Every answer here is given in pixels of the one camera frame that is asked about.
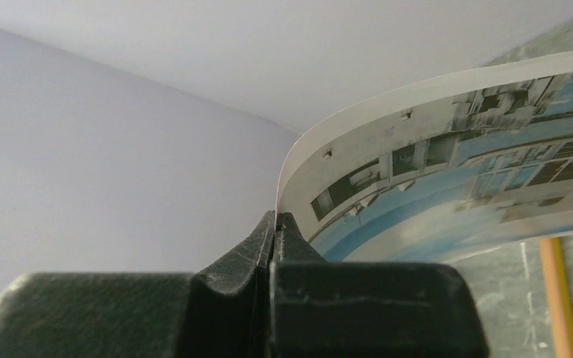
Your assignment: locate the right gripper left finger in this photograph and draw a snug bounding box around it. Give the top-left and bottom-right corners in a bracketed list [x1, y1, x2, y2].
[0, 211, 275, 357]

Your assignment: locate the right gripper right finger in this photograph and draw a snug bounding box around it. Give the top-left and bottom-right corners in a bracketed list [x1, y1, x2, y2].
[269, 213, 489, 357]

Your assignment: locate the yellow wooden picture frame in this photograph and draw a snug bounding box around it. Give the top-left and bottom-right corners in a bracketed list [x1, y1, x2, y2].
[539, 237, 573, 358]

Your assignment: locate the building and sky photo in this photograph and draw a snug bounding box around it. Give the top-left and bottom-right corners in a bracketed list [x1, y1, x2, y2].
[276, 51, 573, 262]

